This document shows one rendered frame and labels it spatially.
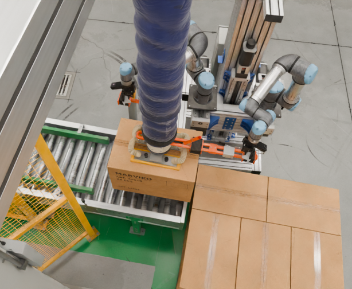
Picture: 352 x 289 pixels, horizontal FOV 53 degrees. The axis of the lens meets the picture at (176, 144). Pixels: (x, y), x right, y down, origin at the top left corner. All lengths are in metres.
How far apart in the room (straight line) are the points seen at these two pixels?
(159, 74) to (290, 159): 2.50
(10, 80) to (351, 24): 5.33
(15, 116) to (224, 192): 2.70
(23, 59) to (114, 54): 4.12
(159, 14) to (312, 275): 2.25
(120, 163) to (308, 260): 1.59
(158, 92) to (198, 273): 1.50
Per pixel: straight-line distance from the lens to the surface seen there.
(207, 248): 2.81
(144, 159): 2.41
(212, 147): 2.35
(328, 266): 3.06
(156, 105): 1.85
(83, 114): 3.96
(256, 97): 2.20
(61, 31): 0.40
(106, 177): 2.98
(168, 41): 1.49
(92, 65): 4.36
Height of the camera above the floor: 3.27
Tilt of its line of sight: 61 degrees down
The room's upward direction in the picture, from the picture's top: 7 degrees clockwise
